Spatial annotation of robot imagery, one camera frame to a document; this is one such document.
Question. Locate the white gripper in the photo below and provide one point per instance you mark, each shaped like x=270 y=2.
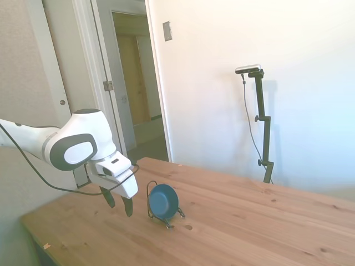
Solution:
x=126 y=185

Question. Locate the dark blue bowl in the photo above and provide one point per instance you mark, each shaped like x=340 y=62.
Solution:
x=163 y=200

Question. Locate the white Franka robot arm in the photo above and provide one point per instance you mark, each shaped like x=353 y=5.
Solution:
x=83 y=124

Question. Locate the round metal door knob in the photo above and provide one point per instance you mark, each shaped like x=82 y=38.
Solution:
x=63 y=102

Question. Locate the metal door hinge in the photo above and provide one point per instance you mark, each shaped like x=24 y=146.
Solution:
x=108 y=85

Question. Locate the wooden hallway door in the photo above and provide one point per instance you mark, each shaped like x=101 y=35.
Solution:
x=130 y=83

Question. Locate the grey open door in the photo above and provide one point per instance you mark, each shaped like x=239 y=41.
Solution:
x=119 y=69

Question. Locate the white closed door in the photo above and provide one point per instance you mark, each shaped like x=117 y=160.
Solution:
x=72 y=55

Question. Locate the black camera stand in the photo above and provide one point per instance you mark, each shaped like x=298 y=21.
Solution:
x=266 y=138

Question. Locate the grey wall switch plate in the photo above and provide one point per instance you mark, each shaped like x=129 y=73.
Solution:
x=167 y=31

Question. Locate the grey stereo camera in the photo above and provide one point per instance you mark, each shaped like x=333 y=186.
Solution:
x=248 y=68

